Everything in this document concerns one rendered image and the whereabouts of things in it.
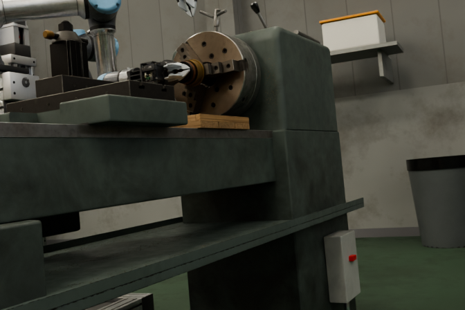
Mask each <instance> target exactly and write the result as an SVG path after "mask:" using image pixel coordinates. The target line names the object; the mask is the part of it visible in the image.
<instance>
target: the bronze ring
mask: <svg viewBox="0 0 465 310"><path fill-rule="evenodd" d="M179 63H182V64H185V65H187V66H189V67H190V72H189V73H188V74H187V75H186V76H185V77H184V78H183V79H182V80H180V83H182V84H185V85H188V86H197V85H199V84H200V83H201V82H202V81H203V79H204V75H205V71H204V67H203V65H202V63H200V61H198V60H185V61H182V62H179ZM182 71H184V70H176V71H174V74H177V73H178V72H182Z"/></svg>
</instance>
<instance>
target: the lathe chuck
mask: <svg viewBox="0 0 465 310"><path fill-rule="evenodd" d="M186 41H187V42H188V44H189V45H190V46H191V47H192V49H193V50H194V52H195V53H196V54H197V55H198V57H199V58H200V60H201V61H202V62H203V63H209V64H212V63H215V62H225V61H228V60H237V61H239V60H244V59H245V61H246V67H247V72H246V71H240V72H236V73H232V74H229V75H225V76H221V77H217V79H216V82H215V83H214V84H213V85H212V86H210V83H209V81H208V77H204V79H203V81H202V82H201V83H203V84H206V85H208V86H210V87H208V88H207V89H206V93H205V95H204V99H203V102H202V105H201V109H200V112H199V114H209V115H219V116H235V115H236V114H238V113H239V112H240V111H241V110H242V109H243V108H244V107H245V106H246V105H247V104H248V102H249V101H250V99H251V97H252V95H253V92H254V90H255V85H256V80H257V71H256V65H255V60H254V58H253V56H252V54H251V52H250V51H249V49H248V48H247V46H246V45H245V44H244V43H243V42H241V41H240V40H238V39H237V38H235V37H232V36H230V35H225V34H223V33H219V32H216V31H204V32H201V33H197V34H195V35H193V36H191V37H190V38H189V39H187V40H186ZM180 57H181V56H180V55H179V54H178V52H177V53H176V55H175V57H174V60H173V61H175V62H181V60H180V59H179V58H180ZM184 87H185V84H182V83H180V82H178V83H177V84H175V85H174V97H175V100H176V101H179V102H187V100H188V98H187V97H185V95H186V91H187V89H184ZM245 95H246V100H245V101H244V102H243V103H240V102H241V99H242V98H243V97H244V96H245Z"/></svg>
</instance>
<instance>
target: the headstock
mask: <svg viewBox="0 0 465 310"><path fill-rule="evenodd" d="M232 37H236V38H238V39H240V40H242V41H243V42H245V43H247V44H248V45H249V46H250V47H251V48H252V50H253V51H254V53H255V54H256V56H257V59H258V61H259V66H260V71H261V82H260V86H259V91H258V94H257V96H256V98H255V100H254V102H253V103H252V105H251V106H250V107H249V108H248V109H247V110H246V111H245V112H244V113H243V114H242V115H240V116H238V117H247V118H249V127H250V129H247V130H268V131H274V130H280V129H297V130H315V131H338V127H337V119H336V106H335V98H334V85H333V77H332V69H331V56H330V50H329V48H328V47H326V46H323V45H322V44H319V43H317V42H314V41H312V40H310V39H307V38H305V37H302V36H300V35H297V34H295V33H292V32H291V31H288V30H286V29H283V28H280V27H279V26H274V27H270V28H265V29H261V30H255V31H251V32H248V33H242V34H238V35H233V36H232ZM268 71H269V72H268ZM270 73H271V74H270ZM267 78H268V79H267ZM274 83H275V84H274ZM265 92H266V93H265ZM275 98H276V99H275ZM272 103H273V104H272Z"/></svg>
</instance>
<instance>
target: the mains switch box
mask: <svg viewBox="0 0 465 310"><path fill-rule="evenodd" d="M324 244H325V258H326V266H327V279H328V287H329V301H330V302H333V303H344V306H345V310H350V307H349V301H350V300H352V299H353V298H354V297H356V296H357V295H358V294H359V293H360V292H361V288H360V280H359V273H358V260H357V252H356V239H355V232H354V230H338V231H336V232H333V233H332V234H330V235H327V236H325V237H324Z"/></svg>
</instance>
